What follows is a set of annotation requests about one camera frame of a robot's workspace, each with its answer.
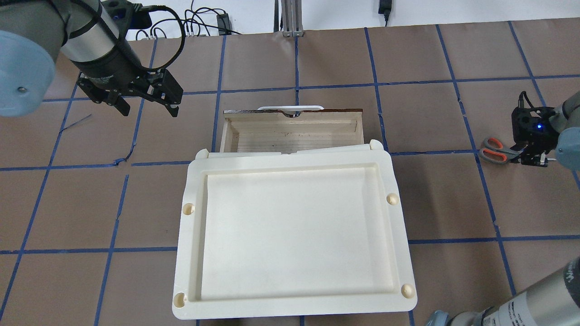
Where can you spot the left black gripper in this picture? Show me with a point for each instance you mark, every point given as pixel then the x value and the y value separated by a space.
pixel 107 66

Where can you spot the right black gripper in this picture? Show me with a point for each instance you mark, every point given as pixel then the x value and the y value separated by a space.
pixel 545 136

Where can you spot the orange grey scissors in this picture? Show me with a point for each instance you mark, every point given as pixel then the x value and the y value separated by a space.
pixel 493 151

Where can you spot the wooden drawer with white handle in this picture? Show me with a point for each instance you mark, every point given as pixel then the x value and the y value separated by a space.
pixel 288 129

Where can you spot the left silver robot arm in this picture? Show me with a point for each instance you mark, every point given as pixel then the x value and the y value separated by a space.
pixel 92 35

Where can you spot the black power adapter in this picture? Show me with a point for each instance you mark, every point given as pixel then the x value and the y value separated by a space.
pixel 223 22

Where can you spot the black power brick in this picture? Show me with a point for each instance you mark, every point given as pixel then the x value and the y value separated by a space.
pixel 385 7

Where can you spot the cream plastic tray lid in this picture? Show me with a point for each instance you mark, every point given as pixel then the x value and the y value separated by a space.
pixel 308 233

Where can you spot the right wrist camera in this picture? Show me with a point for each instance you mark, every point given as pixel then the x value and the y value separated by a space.
pixel 526 123

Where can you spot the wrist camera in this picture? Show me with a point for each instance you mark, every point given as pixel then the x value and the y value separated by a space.
pixel 127 15
pixel 526 123

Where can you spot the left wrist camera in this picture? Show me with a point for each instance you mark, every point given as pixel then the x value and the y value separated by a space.
pixel 127 15

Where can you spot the aluminium frame post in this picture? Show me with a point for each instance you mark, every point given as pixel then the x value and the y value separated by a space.
pixel 291 18

